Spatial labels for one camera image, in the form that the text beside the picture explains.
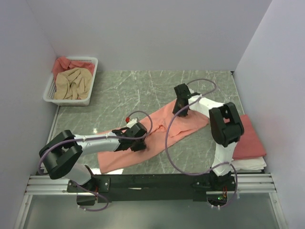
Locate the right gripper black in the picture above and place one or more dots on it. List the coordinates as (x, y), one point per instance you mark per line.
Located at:
(175, 109)

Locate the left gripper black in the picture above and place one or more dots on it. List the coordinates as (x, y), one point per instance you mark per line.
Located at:
(141, 146)

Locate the salmon pink t shirt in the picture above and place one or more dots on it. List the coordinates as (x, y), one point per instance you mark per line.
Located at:
(155, 141)

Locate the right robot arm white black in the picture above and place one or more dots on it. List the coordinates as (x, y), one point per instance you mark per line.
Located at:
(226, 129)

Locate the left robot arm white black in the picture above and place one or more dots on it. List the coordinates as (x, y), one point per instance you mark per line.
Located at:
(61, 154)

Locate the black base beam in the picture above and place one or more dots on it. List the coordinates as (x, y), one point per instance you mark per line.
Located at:
(159, 187)

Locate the beige crumpled t shirt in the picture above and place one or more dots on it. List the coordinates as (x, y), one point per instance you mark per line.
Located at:
(73, 84)

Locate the folded dark red t shirt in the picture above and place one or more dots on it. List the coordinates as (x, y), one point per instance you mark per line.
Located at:
(249, 145)

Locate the white plastic basket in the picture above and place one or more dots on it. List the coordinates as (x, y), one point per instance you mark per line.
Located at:
(51, 88)

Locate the dusty red crumpled t shirt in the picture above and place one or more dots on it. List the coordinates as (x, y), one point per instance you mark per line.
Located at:
(63, 64)

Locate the folded white t shirt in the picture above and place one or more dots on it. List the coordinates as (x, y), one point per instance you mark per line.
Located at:
(249, 164)

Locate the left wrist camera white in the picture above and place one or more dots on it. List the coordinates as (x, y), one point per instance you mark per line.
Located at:
(131, 121)

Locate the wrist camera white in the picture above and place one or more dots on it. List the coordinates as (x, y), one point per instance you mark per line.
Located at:
(131, 121)
(193, 93)

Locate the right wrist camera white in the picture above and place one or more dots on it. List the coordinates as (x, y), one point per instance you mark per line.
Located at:
(193, 93)

